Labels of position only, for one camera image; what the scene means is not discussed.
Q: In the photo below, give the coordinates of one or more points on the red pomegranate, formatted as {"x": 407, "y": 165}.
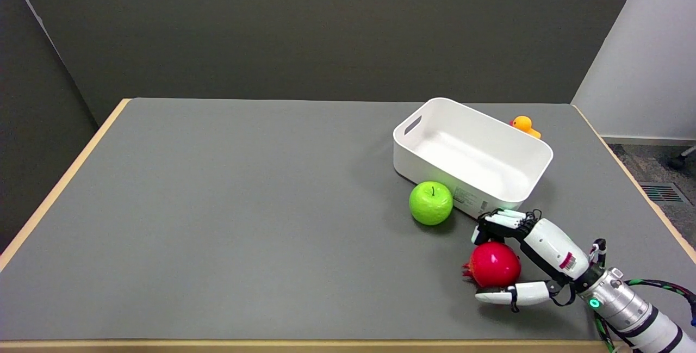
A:
{"x": 493, "y": 264}

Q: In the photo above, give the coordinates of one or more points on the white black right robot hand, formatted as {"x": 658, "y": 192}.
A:
{"x": 535, "y": 258}

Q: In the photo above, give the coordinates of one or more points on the green apple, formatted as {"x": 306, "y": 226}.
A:
{"x": 430, "y": 203}

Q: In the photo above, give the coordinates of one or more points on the floor vent grille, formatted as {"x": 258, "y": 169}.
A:
{"x": 662, "y": 192}

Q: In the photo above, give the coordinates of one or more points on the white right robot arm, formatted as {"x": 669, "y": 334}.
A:
{"x": 634, "y": 313}

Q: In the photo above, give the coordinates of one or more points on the white plastic storage bin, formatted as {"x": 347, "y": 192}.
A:
{"x": 472, "y": 160}

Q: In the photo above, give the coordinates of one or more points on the yellow rubber duck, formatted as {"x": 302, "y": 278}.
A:
{"x": 524, "y": 125}

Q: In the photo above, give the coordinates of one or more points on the black chair caster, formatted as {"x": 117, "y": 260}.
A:
{"x": 677, "y": 161}

